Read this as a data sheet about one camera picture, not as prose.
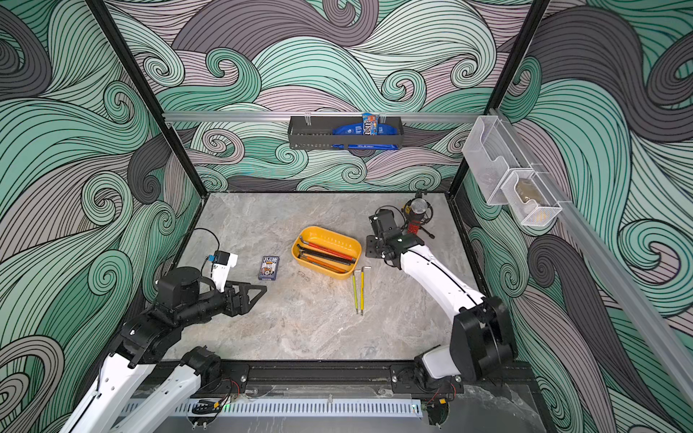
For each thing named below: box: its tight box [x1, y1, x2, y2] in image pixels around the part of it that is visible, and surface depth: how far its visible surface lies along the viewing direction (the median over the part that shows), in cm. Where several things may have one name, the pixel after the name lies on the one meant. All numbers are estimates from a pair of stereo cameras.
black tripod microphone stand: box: [401, 191, 435, 240], surface depth 87 cm
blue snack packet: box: [331, 112, 399, 150], surface depth 93 cm
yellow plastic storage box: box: [291, 225, 362, 280], surface depth 103 cm
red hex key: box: [299, 236, 357, 262], surface depth 102 cm
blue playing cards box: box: [258, 255, 280, 281], surface depth 97 cm
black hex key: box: [295, 244, 356, 265], surface depth 101 cm
